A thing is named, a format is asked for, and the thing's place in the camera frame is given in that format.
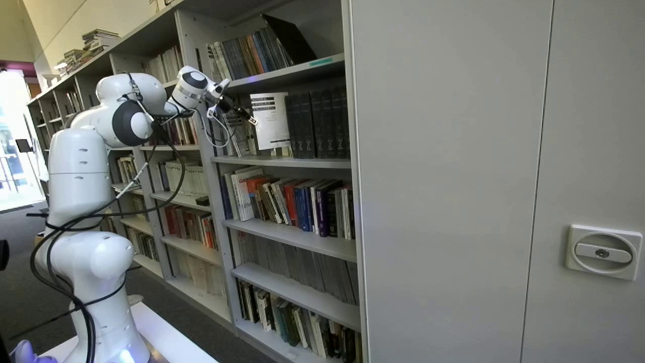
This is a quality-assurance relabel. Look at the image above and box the tall grey cabinet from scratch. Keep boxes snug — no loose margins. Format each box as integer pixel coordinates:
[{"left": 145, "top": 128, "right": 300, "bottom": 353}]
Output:
[{"left": 340, "top": 0, "right": 645, "bottom": 363}]

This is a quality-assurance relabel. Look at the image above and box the white table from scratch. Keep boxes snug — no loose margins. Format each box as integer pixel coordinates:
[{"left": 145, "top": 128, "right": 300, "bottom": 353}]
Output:
[{"left": 36, "top": 301, "right": 220, "bottom": 363}]

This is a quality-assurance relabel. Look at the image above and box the stack of pale books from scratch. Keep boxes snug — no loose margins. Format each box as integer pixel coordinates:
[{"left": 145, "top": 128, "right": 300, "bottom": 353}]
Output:
[{"left": 56, "top": 26, "right": 124, "bottom": 73}]

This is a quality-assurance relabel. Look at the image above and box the white book blue lettering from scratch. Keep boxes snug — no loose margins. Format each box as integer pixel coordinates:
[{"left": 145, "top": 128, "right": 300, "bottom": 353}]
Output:
[{"left": 230, "top": 169, "right": 257, "bottom": 224}]

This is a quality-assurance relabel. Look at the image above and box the slim blue book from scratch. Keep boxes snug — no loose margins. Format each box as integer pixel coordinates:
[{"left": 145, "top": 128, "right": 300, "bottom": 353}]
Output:
[{"left": 293, "top": 183, "right": 316, "bottom": 233}]

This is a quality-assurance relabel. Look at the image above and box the white book with striped cover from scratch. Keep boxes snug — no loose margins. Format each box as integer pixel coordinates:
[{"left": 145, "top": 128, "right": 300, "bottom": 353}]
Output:
[{"left": 247, "top": 91, "right": 293, "bottom": 153}]

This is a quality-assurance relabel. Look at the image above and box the white cabinet lock handle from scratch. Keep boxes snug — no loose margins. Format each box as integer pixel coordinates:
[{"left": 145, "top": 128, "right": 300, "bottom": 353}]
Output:
[{"left": 563, "top": 221, "right": 645, "bottom": 284}]

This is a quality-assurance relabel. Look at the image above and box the dark grey hardback volume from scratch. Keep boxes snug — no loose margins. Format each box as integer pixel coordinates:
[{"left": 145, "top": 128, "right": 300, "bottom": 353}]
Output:
[
  {"left": 329, "top": 82, "right": 353, "bottom": 160},
  {"left": 310, "top": 87, "right": 335, "bottom": 159},
  {"left": 296, "top": 89, "right": 319, "bottom": 159},
  {"left": 285, "top": 92, "right": 303, "bottom": 159}
]

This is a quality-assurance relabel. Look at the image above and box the slim red book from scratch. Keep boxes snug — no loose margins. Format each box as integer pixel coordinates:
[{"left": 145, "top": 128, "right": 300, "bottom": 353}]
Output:
[{"left": 280, "top": 181, "right": 303, "bottom": 227}]

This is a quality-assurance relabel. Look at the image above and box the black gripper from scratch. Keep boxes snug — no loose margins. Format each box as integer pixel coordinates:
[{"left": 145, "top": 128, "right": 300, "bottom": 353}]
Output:
[{"left": 209, "top": 82, "right": 254, "bottom": 122}]

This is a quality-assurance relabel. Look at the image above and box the black cable on robot arm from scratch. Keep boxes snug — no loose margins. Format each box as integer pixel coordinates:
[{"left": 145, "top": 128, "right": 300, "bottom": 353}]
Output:
[{"left": 12, "top": 68, "right": 230, "bottom": 363}]

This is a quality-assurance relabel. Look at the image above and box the grey metal bookcase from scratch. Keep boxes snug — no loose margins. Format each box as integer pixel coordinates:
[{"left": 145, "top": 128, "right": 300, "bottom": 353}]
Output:
[
  {"left": 68, "top": 51, "right": 136, "bottom": 224},
  {"left": 106, "top": 48, "right": 235, "bottom": 324},
  {"left": 171, "top": 0, "right": 369, "bottom": 363},
  {"left": 23, "top": 74, "right": 85, "bottom": 211}
]

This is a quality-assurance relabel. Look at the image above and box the black leaning book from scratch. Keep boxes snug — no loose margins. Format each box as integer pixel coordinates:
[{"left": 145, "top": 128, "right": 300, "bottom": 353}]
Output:
[{"left": 260, "top": 9, "right": 319, "bottom": 66}]

